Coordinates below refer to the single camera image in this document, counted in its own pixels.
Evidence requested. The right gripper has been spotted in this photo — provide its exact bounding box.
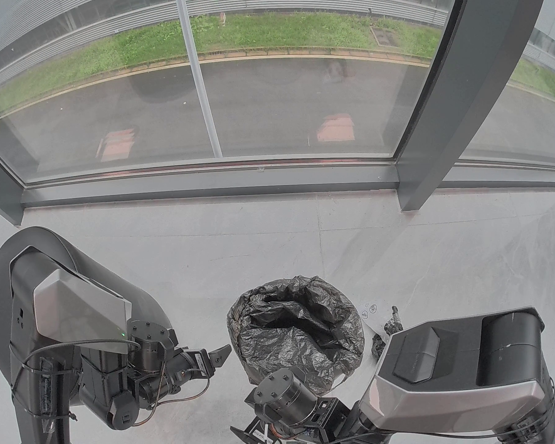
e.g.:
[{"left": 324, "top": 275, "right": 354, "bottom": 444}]
[{"left": 230, "top": 414, "right": 306, "bottom": 444}]

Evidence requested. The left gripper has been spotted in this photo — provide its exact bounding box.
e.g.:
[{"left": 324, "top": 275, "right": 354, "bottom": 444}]
[{"left": 164, "top": 343, "right": 232, "bottom": 389}]

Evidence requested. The black plastic bag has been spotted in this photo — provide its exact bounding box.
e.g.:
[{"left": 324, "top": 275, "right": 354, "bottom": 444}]
[{"left": 227, "top": 274, "right": 366, "bottom": 397}]

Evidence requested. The clear printed wrapper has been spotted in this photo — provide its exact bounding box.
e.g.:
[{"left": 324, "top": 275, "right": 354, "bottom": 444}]
[{"left": 357, "top": 301, "right": 393, "bottom": 337}]

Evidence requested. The black plastic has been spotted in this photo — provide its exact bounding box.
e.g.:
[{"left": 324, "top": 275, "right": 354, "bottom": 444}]
[{"left": 372, "top": 306, "right": 404, "bottom": 358}]

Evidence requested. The dark grey round chair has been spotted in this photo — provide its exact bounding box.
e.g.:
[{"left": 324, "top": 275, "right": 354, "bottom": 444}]
[{"left": 0, "top": 226, "right": 177, "bottom": 408}]

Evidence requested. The window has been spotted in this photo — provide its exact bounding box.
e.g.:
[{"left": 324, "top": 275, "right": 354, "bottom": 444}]
[{"left": 0, "top": 0, "right": 555, "bottom": 228}]

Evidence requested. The black cable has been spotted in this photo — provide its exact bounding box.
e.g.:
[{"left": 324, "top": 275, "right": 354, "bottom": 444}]
[{"left": 134, "top": 376, "right": 212, "bottom": 428}]

